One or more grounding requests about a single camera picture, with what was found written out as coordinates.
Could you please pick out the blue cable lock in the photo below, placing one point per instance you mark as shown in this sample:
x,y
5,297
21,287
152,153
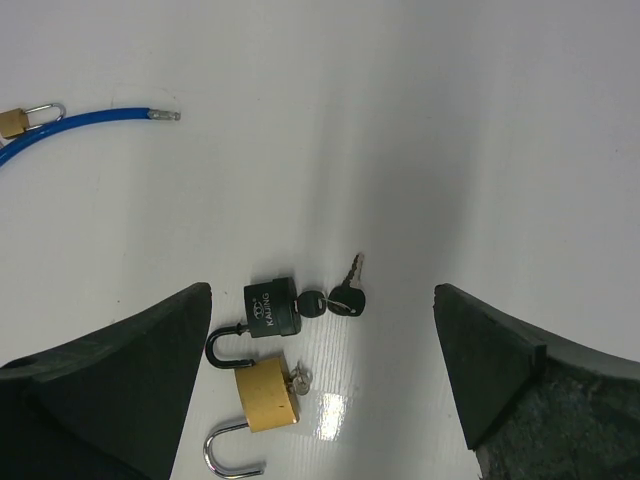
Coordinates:
x,y
21,143

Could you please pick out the black-headed keys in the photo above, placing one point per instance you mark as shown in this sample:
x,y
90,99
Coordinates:
x,y
346,299

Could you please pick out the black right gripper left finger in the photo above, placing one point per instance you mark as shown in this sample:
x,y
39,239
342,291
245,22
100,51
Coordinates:
x,y
108,405

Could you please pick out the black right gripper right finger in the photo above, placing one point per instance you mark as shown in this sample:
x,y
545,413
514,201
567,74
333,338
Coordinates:
x,y
533,404

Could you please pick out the large brass padlock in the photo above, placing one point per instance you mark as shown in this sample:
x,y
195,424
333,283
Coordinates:
x,y
268,400

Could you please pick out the small brass padlock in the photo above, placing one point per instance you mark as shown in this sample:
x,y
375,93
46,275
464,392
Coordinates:
x,y
17,122

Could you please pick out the black padlock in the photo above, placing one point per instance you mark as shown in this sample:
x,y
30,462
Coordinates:
x,y
270,309

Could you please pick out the small silver keys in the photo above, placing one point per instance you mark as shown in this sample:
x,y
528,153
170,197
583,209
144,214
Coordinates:
x,y
300,379

